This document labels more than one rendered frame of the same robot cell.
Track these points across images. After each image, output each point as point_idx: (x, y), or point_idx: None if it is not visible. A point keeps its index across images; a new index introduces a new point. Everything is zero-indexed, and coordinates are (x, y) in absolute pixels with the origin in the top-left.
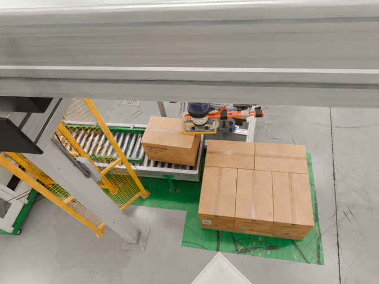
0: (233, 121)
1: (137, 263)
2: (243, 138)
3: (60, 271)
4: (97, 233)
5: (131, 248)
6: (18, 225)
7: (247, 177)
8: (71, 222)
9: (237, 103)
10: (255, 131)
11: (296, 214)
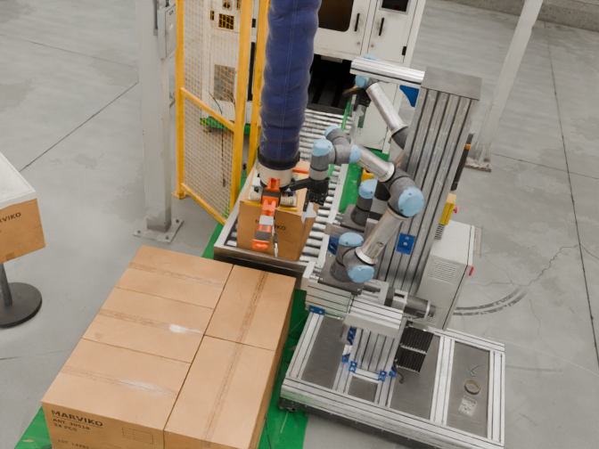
0: (353, 342)
1: (118, 228)
2: (322, 382)
3: (140, 162)
4: (176, 185)
5: (143, 222)
6: (211, 122)
7: (190, 320)
8: (205, 169)
9: (329, 260)
10: (365, 443)
11: (77, 377)
